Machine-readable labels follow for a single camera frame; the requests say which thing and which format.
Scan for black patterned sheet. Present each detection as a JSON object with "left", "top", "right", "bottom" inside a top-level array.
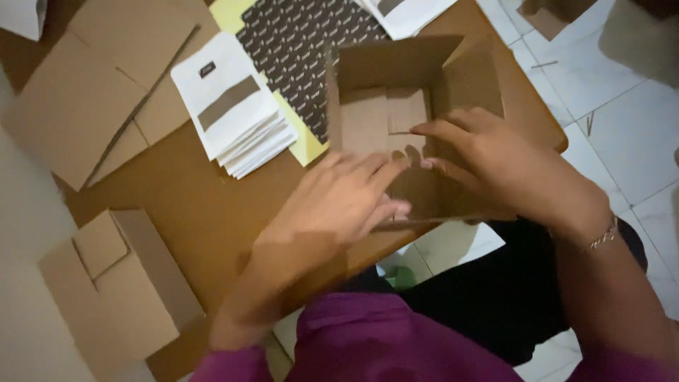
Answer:
[{"left": 236, "top": 0, "right": 392, "bottom": 145}]

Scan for person's right hand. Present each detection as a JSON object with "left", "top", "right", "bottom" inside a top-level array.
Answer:
[{"left": 411, "top": 108, "right": 613, "bottom": 235}]

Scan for yellow paper sheet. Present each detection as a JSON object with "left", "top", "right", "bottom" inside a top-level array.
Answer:
[{"left": 209, "top": 0, "right": 331, "bottom": 168}]

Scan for white pouch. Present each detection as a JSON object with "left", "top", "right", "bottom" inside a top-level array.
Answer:
[{"left": 354, "top": 0, "right": 460, "bottom": 41}]

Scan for brown cardboard box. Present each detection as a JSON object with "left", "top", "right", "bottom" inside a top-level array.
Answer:
[
  {"left": 37, "top": 207, "right": 206, "bottom": 373},
  {"left": 325, "top": 34, "right": 506, "bottom": 230}
]

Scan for black trousers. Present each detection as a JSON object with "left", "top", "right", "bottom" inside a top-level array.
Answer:
[{"left": 338, "top": 216, "right": 649, "bottom": 368}]

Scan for brown cardboard piece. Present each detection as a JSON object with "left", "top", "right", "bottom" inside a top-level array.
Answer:
[{"left": 517, "top": 0, "right": 599, "bottom": 42}]

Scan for stack of white pouches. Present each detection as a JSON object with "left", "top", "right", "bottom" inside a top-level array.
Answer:
[{"left": 170, "top": 32, "right": 299, "bottom": 180}]

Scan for closed brown cardboard box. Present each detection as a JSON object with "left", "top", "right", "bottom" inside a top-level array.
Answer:
[{"left": 37, "top": 207, "right": 206, "bottom": 373}]

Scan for stack of flat cardboard boxes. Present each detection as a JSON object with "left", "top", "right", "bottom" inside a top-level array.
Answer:
[{"left": 2, "top": 0, "right": 221, "bottom": 192}]

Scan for purple shirt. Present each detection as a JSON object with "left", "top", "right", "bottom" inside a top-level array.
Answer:
[{"left": 188, "top": 292, "right": 679, "bottom": 382}]

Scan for person's left hand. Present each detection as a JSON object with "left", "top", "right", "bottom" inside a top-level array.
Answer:
[{"left": 254, "top": 151, "right": 413, "bottom": 268}]

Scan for thin metal bracelet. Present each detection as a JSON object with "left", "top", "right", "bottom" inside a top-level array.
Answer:
[{"left": 588, "top": 214, "right": 620, "bottom": 251}]

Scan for green object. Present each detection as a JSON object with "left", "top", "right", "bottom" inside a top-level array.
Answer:
[{"left": 384, "top": 265, "right": 418, "bottom": 290}]

